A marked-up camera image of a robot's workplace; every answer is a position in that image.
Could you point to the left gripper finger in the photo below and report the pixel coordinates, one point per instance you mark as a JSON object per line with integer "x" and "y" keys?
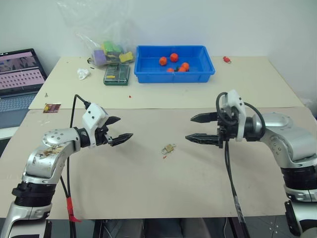
{"x": 121, "y": 139}
{"x": 112, "y": 120}

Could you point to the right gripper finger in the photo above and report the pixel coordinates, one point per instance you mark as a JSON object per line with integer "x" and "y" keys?
{"x": 203, "y": 138}
{"x": 205, "y": 117}

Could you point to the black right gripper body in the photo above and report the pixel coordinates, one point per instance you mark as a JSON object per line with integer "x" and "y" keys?
{"x": 229, "y": 129}

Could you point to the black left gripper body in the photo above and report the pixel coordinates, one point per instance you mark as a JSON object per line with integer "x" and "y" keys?
{"x": 102, "y": 136}

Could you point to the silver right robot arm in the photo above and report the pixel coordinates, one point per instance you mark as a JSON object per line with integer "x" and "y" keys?
{"x": 284, "y": 131}

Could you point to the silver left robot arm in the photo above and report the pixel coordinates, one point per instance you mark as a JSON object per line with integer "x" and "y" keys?
{"x": 49, "y": 153}

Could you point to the brass padlock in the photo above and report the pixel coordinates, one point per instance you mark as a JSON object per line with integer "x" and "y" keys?
{"x": 169, "y": 148}

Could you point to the green screwdriver bit case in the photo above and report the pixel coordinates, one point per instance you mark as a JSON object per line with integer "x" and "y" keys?
{"x": 116, "y": 74}

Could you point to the orange toy fruit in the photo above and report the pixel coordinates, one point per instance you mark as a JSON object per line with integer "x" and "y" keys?
{"x": 185, "y": 65}
{"x": 174, "y": 57}
{"x": 162, "y": 60}
{"x": 181, "y": 69}
{"x": 170, "y": 70}

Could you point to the crumpled white tissue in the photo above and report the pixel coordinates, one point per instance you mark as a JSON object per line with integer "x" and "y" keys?
{"x": 83, "y": 73}

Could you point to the small printed card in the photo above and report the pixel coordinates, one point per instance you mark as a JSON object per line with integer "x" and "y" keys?
{"x": 52, "y": 108}

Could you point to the blue plastic bin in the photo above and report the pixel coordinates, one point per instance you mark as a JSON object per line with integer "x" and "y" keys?
{"x": 148, "y": 74}

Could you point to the small red padlock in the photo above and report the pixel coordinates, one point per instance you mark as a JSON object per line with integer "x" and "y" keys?
{"x": 226, "y": 59}

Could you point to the purple sponge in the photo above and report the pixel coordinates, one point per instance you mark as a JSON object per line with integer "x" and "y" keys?
{"x": 99, "y": 57}

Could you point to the yellow sponge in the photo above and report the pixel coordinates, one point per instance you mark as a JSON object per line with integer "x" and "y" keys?
{"x": 126, "y": 57}

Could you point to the green sponge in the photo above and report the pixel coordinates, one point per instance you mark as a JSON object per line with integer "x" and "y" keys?
{"x": 110, "y": 46}

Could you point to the clear plastic bag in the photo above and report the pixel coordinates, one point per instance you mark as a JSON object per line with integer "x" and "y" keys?
{"x": 116, "y": 37}

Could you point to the open laptop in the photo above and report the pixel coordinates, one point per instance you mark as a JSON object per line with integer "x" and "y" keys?
{"x": 17, "y": 74}

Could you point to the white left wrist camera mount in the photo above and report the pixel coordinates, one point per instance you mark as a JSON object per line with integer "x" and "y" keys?
{"x": 92, "y": 115}

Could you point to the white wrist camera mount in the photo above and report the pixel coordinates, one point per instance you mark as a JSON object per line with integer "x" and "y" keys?
{"x": 235, "y": 99}
{"x": 92, "y": 115}

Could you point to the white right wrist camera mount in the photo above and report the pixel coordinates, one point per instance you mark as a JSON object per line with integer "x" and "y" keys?
{"x": 235, "y": 99}

